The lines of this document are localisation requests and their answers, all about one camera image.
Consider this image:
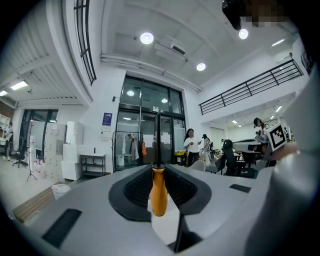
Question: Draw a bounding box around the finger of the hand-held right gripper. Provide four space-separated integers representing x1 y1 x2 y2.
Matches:
232 139 263 153

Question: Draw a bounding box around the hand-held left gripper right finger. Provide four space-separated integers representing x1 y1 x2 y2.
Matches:
163 163 276 256

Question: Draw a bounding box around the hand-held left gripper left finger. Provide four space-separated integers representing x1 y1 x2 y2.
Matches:
22 164 176 256

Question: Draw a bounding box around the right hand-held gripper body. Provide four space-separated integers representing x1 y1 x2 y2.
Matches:
254 121 289 162

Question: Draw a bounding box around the orange handled screwdriver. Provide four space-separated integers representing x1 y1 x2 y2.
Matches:
149 111 169 217

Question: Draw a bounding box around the person's right forearm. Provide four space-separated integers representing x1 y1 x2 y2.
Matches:
272 142 301 161

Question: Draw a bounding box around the black office chair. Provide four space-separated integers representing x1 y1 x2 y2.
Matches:
221 139 237 176
11 143 29 169

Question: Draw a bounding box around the dark blue chair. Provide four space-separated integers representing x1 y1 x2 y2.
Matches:
205 156 226 175

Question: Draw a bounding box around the white ribbed cylindrical canister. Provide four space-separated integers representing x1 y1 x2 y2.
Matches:
51 183 72 201

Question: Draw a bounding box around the grey upholstered chair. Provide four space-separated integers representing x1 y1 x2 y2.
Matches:
187 159 206 173

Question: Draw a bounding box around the black balcony railing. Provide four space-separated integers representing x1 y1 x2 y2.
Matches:
73 0 98 86
198 58 305 116

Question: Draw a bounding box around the black shelf unit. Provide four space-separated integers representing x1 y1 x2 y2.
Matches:
79 153 107 178

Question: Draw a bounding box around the black bin yellow lid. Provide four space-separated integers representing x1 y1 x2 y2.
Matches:
174 150 188 166

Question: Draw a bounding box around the wooden slatted platform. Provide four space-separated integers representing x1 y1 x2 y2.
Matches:
11 184 66 224

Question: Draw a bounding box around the person's grey shirt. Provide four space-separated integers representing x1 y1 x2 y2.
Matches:
244 62 320 256

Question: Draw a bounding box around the black clothes rack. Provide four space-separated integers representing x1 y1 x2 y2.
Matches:
111 131 145 173

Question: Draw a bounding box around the grey hanging coat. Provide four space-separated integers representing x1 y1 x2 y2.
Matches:
129 136 140 161

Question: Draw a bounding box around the white paper notice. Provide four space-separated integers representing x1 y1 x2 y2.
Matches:
143 134 154 149
160 131 172 145

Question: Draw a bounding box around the black coat stand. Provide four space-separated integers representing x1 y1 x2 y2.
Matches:
26 119 39 183

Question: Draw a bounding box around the black framed glass entrance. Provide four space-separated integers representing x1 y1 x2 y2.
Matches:
113 74 187 173

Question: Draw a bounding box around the white ceiling air conditioner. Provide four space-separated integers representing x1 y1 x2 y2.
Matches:
152 37 188 64

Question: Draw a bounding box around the person's head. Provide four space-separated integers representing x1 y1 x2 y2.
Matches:
239 0 291 28

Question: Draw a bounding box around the ceiling strip light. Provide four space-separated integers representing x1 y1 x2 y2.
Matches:
9 80 29 91

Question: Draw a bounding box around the blue and white wall poster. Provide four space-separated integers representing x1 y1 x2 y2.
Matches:
101 112 113 133

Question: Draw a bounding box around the black head-worn camera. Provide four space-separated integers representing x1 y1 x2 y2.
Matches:
221 0 243 31

